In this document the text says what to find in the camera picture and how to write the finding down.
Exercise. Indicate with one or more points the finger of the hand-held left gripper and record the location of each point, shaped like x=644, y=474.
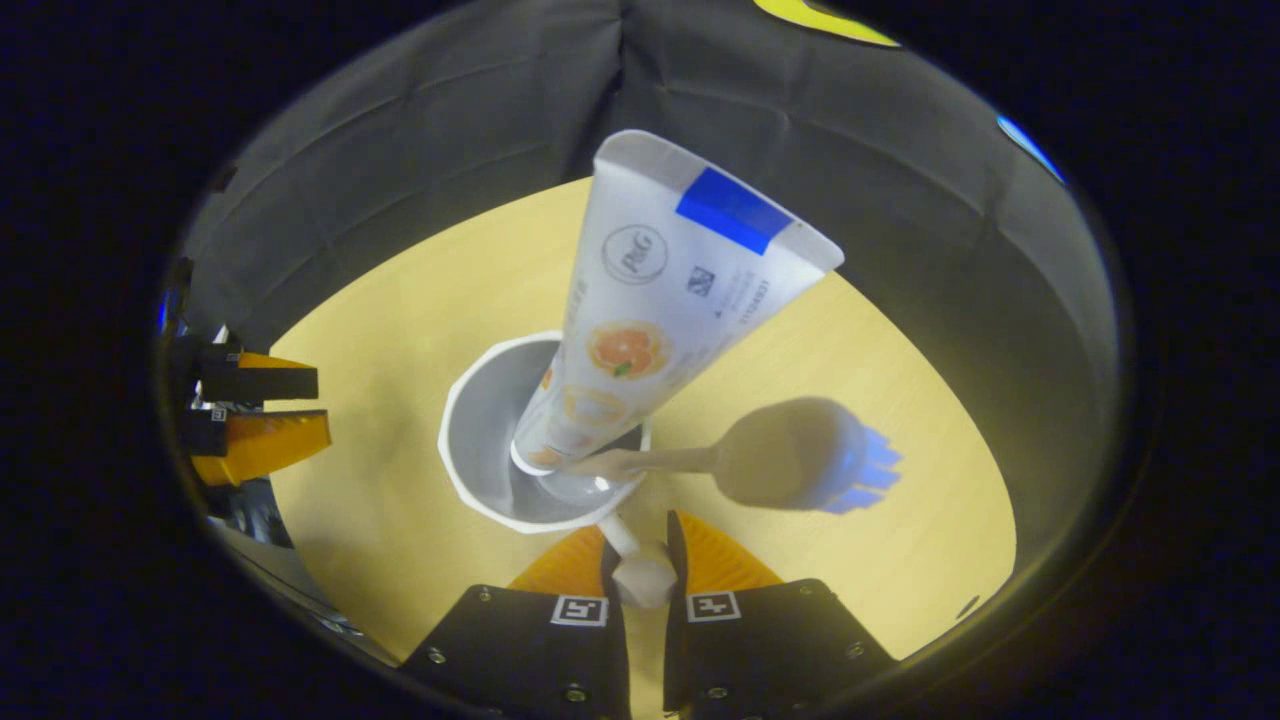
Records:
x=265, y=445
x=265, y=383

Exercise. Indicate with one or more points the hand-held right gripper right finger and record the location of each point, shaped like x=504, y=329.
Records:
x=675, y=620

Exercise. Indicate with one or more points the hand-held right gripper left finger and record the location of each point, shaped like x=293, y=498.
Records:
x=615, y=640

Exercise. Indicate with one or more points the beige toothbrush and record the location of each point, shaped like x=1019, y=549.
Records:
x=790, y=455

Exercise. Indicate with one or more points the white cup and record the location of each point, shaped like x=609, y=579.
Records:
x=480, y=440

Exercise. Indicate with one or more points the white toothpaste tube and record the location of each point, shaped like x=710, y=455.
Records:
x=670, y=270

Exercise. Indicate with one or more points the light wooden desktop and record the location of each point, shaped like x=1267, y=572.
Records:
x=380, y=520

